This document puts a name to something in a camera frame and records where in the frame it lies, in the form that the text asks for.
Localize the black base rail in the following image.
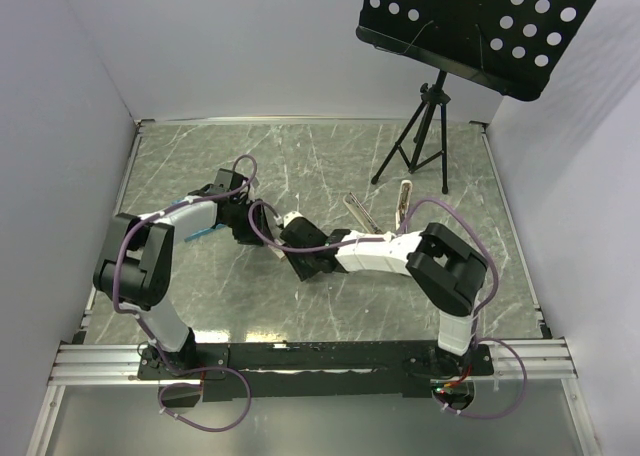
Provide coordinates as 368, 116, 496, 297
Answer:
137, 340, 494, 402

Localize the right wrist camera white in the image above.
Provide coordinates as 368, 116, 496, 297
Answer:
275, 211, 302, 229

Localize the small staple box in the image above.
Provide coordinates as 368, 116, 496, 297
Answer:
271, 242, 286, 261

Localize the blue studded base plate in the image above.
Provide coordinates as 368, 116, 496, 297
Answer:
184, 224, 226, 242

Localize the black perforated music stand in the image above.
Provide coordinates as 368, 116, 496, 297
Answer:
356, 0, 597, 102

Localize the black tripod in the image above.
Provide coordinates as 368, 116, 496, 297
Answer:
370, 70, 451, 194

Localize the long metal stapler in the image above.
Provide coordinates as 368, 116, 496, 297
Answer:
343, 192, 385, 234

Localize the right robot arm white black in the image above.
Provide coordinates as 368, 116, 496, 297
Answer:
280, 212, 488, 374

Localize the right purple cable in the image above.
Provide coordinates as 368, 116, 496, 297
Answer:
248, 198, 531, 420

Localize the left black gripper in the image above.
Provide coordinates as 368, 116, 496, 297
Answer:
224, 198, 275, 246

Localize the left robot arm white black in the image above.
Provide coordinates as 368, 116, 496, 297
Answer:
93, 169, 268, 378

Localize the white stapler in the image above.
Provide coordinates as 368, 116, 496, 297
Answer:
395, 179, 413, 231

